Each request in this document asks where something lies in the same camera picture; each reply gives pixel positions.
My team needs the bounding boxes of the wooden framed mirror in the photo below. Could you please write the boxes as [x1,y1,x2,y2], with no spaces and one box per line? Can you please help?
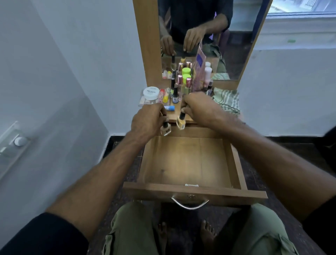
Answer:
[132,0,273,91]

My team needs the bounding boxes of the window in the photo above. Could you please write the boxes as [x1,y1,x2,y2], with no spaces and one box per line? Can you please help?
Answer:
[266,0,336,16]

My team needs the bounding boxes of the green striped cloth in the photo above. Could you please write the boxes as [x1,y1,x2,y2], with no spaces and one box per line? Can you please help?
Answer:
[212,87,240,115]

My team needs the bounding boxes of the person's left foot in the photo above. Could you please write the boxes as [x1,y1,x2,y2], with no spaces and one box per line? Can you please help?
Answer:
[158,222,168,255]

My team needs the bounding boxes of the yellow nail polish bottle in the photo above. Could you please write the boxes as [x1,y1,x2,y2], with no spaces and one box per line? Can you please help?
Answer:
[176,112,186,130]

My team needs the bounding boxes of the pink purple box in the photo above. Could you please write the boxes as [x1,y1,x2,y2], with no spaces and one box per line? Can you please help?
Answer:
[191,39,206,92]

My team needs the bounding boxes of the person's left hand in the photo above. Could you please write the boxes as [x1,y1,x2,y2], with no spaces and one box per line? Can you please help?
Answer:
[130,102,168,142]

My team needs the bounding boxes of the metal drawer handle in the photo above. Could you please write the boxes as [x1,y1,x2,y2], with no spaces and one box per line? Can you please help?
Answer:
[171,195,209,210]

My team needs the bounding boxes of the clear nail polish bottle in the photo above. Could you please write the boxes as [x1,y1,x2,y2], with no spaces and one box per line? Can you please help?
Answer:
[160,121,172,136]

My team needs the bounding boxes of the wooden drawer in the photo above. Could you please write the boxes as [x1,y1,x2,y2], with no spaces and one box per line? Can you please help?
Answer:
[122,126,268,208]

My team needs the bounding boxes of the white lidded cream jar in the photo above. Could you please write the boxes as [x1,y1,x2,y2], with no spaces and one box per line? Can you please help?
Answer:
[143,86,160,101]

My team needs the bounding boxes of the person's right forearm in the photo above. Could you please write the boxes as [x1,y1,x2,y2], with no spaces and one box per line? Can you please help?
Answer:
[215,116,336,221]

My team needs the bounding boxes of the person's right hand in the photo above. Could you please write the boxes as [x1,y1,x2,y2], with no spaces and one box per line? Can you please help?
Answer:
[181,92,229,129]

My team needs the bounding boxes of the person's green trousers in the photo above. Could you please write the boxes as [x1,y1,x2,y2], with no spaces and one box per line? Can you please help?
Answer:
[102,201,300,255]

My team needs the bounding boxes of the person's left forearm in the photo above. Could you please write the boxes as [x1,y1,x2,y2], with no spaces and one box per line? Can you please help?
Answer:
[46,130,150,241]

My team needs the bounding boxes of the person's right foot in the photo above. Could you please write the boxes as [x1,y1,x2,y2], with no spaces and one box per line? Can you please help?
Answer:
[200,220,217,255]

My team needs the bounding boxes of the white bottle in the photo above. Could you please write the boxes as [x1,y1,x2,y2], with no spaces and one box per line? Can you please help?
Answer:
[203,67,212,88]

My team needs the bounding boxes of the person's foot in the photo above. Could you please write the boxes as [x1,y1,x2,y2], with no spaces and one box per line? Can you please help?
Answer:
[158,222,168,255]
[200,220,217,255]

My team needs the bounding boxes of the clear plastic packet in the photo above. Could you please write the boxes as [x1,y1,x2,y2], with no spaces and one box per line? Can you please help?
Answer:
[139,95,161,106]

